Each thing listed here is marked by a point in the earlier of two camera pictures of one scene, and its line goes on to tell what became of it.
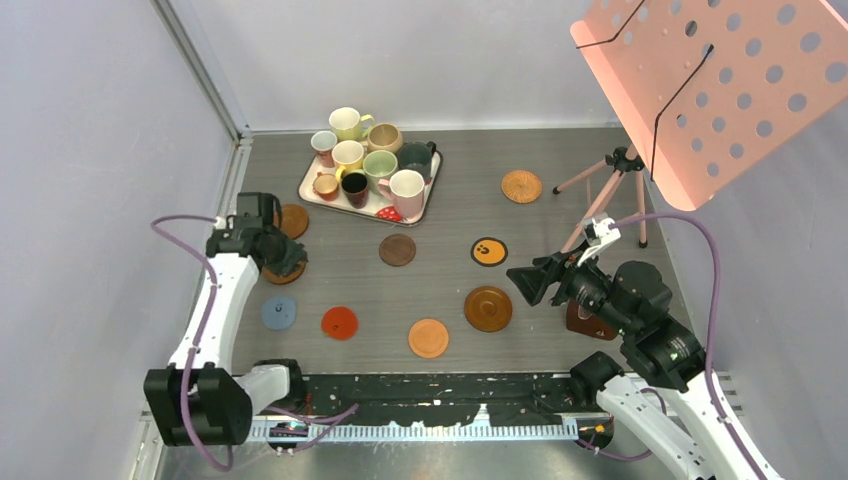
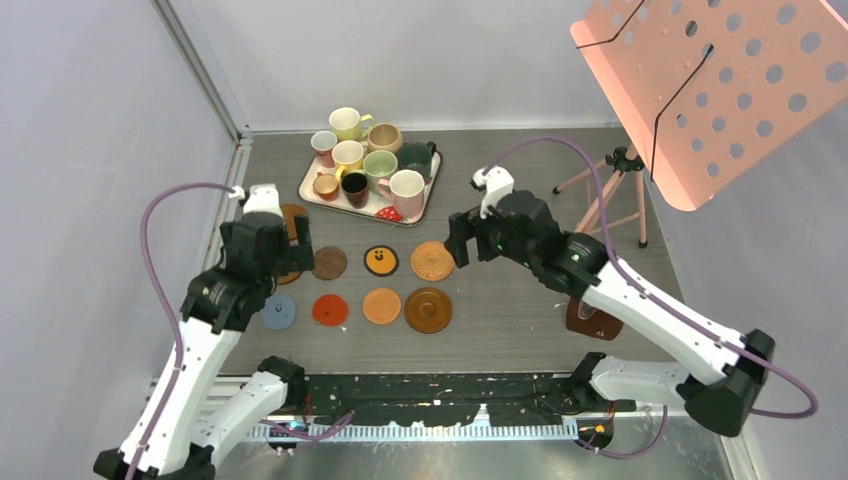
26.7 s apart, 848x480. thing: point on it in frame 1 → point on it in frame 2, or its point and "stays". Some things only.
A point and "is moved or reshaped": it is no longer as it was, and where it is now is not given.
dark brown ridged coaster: (487, 309) → (428, 310)
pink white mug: (406, 190) stays
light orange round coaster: (428, 338) → (381, 306)
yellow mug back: (345, 123) stays
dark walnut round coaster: (397, 250) → (330, 262)
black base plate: (530, 398) stays
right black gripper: (531, 281) → (456, 241)
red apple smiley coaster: (339, 323) → (329, 310)
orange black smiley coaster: (489, 252) is moved or reshaped
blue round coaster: (279, 313) stays
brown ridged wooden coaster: (282, 279) stays
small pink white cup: (324, 142) stays
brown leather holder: (581, 319) stays
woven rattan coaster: (521, 186) → (432, 261)
